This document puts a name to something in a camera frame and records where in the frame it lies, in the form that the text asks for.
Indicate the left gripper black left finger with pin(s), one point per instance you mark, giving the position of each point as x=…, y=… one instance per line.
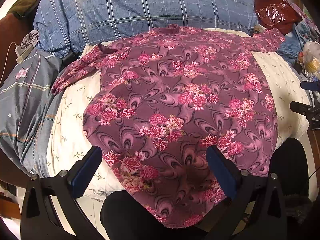
x=39, y=219

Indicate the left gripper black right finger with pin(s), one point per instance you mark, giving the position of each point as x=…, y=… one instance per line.
x=257, y=209

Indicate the purple floral shirt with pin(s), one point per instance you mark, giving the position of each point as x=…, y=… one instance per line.
x=168, y=94

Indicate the clutter of small packages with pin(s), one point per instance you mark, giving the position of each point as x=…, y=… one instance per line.
x=310, y=60

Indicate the blue denim garment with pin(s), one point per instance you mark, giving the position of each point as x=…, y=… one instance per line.
x=294, y=42

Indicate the cream leaf-print pillow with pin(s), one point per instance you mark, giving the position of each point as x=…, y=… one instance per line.
x=68, y=142

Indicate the dark red plastic bag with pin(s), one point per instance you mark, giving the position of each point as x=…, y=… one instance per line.
x=276, y=14

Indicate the grey patterned duvet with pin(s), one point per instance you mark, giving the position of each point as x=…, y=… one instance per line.
x=28, y=110

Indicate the dark wooden headboard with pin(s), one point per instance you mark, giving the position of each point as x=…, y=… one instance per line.
x=13, y=31

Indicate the blue plaid quilt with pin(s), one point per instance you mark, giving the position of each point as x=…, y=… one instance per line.
x=69, y=25

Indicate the olive green cloth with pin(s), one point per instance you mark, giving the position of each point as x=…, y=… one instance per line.
x=22, y=8

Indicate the white charger with cable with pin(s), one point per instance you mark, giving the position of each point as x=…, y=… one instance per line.
x=20, y=53

